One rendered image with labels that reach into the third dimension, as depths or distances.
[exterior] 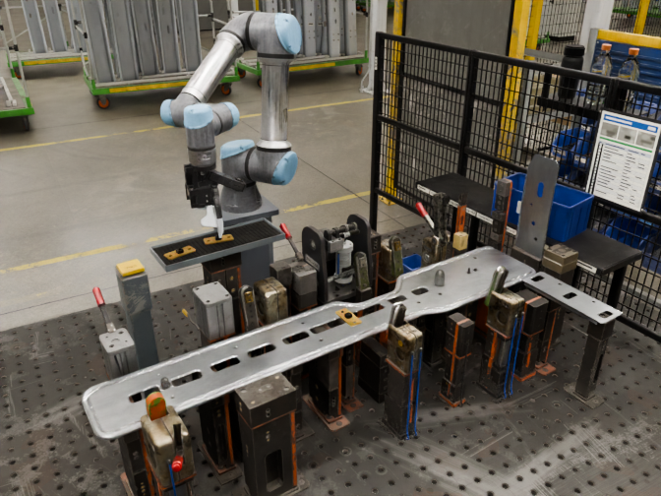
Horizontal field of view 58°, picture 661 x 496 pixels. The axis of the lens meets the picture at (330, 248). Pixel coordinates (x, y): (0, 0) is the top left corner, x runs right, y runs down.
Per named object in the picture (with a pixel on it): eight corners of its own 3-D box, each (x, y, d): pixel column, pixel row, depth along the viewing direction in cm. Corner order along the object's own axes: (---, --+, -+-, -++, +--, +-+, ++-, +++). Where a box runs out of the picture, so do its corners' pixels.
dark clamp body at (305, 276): (300, 387, 188) (297, 281, 171) (279, 364, 198) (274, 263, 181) (329, 374, 194) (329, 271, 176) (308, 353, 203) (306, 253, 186)
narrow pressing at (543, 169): (541, 260, 199) (559, 161, 183) (513, 246, 208) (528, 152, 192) (542, 259, 199) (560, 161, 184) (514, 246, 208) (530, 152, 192)
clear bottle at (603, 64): (597, 106, 206) (609, 46, 197) (580, 103, 211) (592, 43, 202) (608, 104, 209) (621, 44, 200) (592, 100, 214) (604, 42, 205)
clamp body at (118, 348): (126, 465, 160) (102, 357, 143) (114, 439, 168) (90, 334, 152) (160, 451, 165) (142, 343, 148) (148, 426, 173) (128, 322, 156)
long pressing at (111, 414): (102, 454, 126) (100, 448, 125) (77, 393, 143) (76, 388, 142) (541, 274, 193) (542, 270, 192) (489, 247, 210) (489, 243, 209)
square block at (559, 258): (545, 351, 204) (564, 258, 187) (526, 340, 210) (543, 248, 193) (560, 343, 208) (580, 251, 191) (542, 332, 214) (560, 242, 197)
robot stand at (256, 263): (213, 293, 237) (204, 200, 218) (262, 280, 245) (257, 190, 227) (232, 320, 221) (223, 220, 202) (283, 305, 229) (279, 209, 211)
